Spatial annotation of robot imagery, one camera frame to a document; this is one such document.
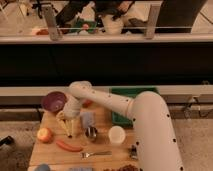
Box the purple bowl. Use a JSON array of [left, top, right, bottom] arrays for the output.
[[41, 91, 67, 113]]

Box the blue round object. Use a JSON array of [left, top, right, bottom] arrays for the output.
[[34, 164, 51, 171]]

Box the metal frame post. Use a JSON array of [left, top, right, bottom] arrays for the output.
[[145, 4, 161, 39], [42, 5, 62, 41]]

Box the silver fork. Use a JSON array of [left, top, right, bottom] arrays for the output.
[[81, 151, 112, 159]]

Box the red yellow apple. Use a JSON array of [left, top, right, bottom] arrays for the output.
[[37, 128, 53, 143]]

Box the yellow banana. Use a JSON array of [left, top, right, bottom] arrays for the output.
[[56, 111, 73, 137]]

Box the orange carrot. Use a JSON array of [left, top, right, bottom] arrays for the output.
[[56, 140, 83, 152]]

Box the green plastic tray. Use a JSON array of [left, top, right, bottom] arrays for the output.
[[110, 87, 158, 127]]

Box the small metal cup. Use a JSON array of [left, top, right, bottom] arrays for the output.
[[85, 126, 98, 142]]

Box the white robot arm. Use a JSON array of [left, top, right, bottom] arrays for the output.
[[65, 81, 185, 171]]

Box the black object on floor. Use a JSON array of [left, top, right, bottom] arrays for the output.
[[0, 136, 14, 147]]

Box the right metal frame post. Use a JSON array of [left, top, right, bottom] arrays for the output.
[[145, 4, 161, 39]]

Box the white plastic cup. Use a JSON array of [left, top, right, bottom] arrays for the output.
[[108, 126, 126, 145]]

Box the brown pile of nuts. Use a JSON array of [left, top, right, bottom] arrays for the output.
[[103, 164, 138, 171]]

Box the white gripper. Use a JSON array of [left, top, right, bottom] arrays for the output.
[[69, 116, 81, 135]]

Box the red bowl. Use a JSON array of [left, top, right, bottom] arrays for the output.
[[82, 99, 93, 108]]

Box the left metal frame post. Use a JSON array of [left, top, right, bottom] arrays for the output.
[[42, 5, 62, 41]]

